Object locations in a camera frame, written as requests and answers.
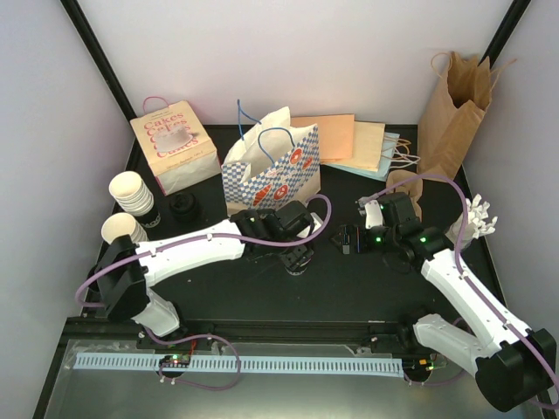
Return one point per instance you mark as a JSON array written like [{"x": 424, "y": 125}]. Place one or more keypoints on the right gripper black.
[{"x": 345, "y": 231}]

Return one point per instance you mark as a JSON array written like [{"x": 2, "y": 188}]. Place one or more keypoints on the single black-sleeved paper cup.
[{"x": 296, "y": 267}]

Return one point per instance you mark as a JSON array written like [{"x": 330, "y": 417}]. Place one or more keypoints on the blue checkered paper bag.
[{"x": 272, "y": 164}]

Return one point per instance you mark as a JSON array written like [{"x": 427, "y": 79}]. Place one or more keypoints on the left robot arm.
[{"x": 129, "y": 271}]

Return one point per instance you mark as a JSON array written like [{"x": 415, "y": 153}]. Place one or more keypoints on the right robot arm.
[{"x": 510, "y": 362}]

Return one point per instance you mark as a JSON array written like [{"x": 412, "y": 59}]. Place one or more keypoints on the black coffee cup lids stack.
[{"x": 184, "y": 207}]

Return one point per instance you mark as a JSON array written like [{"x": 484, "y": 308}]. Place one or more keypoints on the orange flat paper bag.
[{"x": 336, "y": 134}]

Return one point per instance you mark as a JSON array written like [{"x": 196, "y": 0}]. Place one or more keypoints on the tan flat paper bag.
[{"x": 367, "y": 147}]

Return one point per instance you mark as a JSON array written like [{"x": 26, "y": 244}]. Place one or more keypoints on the light blue flat paper bag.
[{"x": 395, "y": 154}]

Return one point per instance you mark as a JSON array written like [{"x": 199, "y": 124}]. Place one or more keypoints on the Cakes printed paper bag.
[{"x": 177, "y": 148}]

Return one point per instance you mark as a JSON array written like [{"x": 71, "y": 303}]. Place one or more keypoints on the far paper cup stack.
[{"x": 134, "y": 197}]

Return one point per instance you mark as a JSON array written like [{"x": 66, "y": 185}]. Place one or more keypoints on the paper cup stack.
[
  {"x": 134, "y": 197},
  {"x": 122, "y": 224}
]

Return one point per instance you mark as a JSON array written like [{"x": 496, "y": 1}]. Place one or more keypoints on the near paper cup stack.
[{"x": 122, "y": 224}]

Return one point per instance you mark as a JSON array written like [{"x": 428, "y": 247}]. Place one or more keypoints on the standing brown paper bag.
[{"x": 454, "y": 113}]

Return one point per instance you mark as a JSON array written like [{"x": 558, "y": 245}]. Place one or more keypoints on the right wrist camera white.
[{"x": 370, "y": 209}]

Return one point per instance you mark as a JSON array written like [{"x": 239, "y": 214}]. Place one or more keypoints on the light blue cable duct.
[{"x": 245, "y": 365}]

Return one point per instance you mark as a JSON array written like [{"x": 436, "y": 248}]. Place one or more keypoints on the right black frame post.
[{"x": 505, "y": 30}]

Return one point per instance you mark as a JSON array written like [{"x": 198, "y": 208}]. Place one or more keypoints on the black frame post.
[
  {"x": 92, "y": 44},
  {"x": 505, "y": 30}
]

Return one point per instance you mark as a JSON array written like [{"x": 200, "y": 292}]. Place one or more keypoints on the left black frame post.
[{"x": 92, "y": 44}]

